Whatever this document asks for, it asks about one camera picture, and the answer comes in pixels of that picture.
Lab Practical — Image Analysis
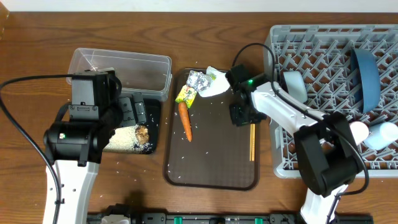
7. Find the dark blue bowl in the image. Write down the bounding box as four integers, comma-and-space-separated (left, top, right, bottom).
350, 49, 381, 113

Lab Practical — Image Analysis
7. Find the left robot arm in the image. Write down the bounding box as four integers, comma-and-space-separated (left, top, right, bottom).
43, 91, 146, 223

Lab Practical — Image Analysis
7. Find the foil snack wrapper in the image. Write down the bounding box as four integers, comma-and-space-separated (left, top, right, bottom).
175, 70, 216, 108

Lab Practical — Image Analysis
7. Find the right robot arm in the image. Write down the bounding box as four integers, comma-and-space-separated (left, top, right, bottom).
226, 70, 369, 223

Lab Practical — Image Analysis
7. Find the orange carrot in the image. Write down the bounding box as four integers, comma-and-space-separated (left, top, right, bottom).
178, 101, 193, 142

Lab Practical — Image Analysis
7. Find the black plastic bin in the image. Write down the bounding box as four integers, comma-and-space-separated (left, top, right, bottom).
138, 100, 161, 152

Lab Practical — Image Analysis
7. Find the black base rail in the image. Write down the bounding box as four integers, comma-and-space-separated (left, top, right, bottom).
86, 203, 374, 224

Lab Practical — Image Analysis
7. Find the white napkin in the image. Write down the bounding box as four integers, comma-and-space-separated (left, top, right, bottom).
199, 66, 230, 98

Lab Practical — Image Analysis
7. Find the spilled rice pile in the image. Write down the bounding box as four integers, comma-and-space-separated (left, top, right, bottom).
103, 124, 154, 154

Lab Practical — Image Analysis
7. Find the pink cup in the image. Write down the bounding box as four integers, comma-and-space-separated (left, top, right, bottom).
349, 121, 369, 145

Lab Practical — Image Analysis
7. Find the small blue bowl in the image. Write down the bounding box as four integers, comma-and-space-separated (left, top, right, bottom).
364, 122, 398, 150

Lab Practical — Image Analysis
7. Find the grey dishwasher rack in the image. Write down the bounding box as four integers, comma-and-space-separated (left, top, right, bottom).
265, 24, 397, 179

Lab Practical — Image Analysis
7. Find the light blue rice bowl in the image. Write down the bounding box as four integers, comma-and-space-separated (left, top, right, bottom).
283, 71, 308, 103

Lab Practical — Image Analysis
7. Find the brown plastic serving tray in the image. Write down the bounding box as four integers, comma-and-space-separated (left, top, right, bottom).
162, 68, 261, 191

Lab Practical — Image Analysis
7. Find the clear plastic bin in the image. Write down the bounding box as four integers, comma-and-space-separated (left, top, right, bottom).
68, 48, 172, 101

